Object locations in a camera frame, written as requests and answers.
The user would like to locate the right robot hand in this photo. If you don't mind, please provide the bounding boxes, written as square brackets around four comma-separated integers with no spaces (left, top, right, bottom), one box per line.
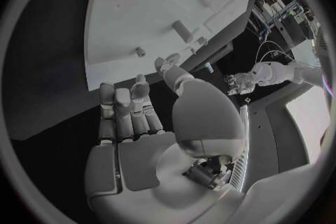
[84,57,248,224]

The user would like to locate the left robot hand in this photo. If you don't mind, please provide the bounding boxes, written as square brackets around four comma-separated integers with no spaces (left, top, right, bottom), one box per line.
[223,72,256,96]

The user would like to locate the white task board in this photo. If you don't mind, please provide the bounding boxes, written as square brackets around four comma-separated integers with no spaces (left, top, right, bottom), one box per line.
[83,0,254,91]

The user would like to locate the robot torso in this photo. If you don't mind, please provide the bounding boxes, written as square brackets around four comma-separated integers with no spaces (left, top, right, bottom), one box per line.
[235,80,335,198]

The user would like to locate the gear part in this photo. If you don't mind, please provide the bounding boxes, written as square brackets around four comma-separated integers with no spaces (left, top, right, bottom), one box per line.
[164,53,182,63]

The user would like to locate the long cylinder part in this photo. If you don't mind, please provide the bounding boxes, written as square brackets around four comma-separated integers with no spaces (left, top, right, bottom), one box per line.
[171,20,195,43]

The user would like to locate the workshop desk with equipment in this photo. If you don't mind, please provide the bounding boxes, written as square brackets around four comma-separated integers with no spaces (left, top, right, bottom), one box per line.
[250,0,318,46]

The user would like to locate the white cable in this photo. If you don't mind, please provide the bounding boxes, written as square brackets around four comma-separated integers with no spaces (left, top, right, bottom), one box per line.
[255,40,296,65]
[261,50,294,61]

